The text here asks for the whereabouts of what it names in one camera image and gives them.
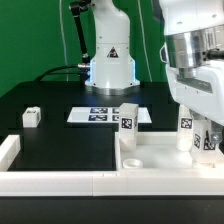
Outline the white square tabletop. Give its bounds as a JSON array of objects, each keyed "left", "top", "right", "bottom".
[{"left": 114, "top": 131, "right": 224, "bottom": 173}]

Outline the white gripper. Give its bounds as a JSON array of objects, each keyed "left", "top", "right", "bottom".
[{"left": 160, "top": 45, "right": 224, "bottom": 144}]

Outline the black cable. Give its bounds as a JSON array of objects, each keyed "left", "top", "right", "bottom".
[{"left": 33, "top": 64, "right": 91, "bottom": 82}]

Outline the white marker base plate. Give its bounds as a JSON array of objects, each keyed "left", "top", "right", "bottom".
[{"left": 67, "top": 106, "right": 153, "bottom": 125}]

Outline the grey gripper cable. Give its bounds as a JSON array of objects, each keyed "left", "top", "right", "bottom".
[{"left": 204, "top": 49, "right": 224, "bottom": 60}]

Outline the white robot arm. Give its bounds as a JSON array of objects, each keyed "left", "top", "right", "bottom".
[{"left": 86, "top": 0, "right": 224, "bottom": 144}]

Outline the white U-shaped fence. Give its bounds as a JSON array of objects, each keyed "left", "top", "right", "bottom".
[{"left": 0, "top": 135, "right": 224, "bottom": 196}]

